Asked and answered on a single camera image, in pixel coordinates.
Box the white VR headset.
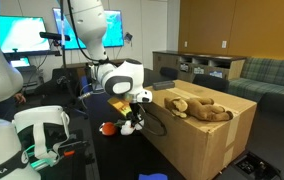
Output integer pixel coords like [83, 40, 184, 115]
[13, 105, 70, 161]

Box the black rectangular block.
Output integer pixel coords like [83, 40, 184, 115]
[153, 81, 175, 90]

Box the large cardboard box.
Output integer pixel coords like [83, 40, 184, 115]
[142, 80, 257, 180]

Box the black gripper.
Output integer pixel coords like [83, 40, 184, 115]
[128, 103, 143, 125]

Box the red and green plush radish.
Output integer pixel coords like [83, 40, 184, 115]
[99, 122, 124, 136]

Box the blue sponge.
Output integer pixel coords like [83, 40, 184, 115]
[138, 173, 168, 180]

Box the white plush toy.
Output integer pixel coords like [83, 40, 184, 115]
[120, 120, 144, 135]

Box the wooden cabinet counter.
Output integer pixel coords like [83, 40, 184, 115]
[153, 50, 246, 82]

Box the wall monitor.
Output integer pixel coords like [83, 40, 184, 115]
[0, 15, 50, 53]
[53, 7, 124, 50]

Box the left wall monitor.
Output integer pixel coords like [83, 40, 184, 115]
[0, 15, 50, 53]

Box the brown plush moose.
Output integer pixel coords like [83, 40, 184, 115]
[164, 97, 233, 122]

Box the right wall monitor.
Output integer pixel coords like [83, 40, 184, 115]
[53, 7, 124, 50]

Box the green plaid sofa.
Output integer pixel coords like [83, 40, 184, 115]
[227, 56, 284, 118]

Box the black power strip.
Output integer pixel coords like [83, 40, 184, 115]
[232, 152, 283, 180]

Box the black chair behind box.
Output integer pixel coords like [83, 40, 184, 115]
[193, 74, 229, 92]

